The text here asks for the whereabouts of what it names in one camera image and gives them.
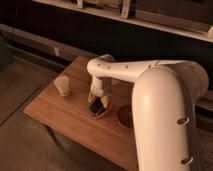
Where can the wooden shelf ledge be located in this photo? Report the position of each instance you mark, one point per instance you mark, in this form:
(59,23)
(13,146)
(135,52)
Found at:
(113,14)

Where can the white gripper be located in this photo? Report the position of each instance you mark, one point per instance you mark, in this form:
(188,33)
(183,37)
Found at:
(100,87)

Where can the dark red bowl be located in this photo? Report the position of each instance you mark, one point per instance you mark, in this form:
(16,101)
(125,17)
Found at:
(124,116)

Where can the dark eraser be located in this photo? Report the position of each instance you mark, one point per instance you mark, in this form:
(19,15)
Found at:
(96,107)

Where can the wooden table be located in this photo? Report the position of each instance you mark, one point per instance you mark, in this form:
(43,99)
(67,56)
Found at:
(71,116)

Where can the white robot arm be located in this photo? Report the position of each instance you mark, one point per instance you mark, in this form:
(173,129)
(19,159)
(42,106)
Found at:
(164,96)

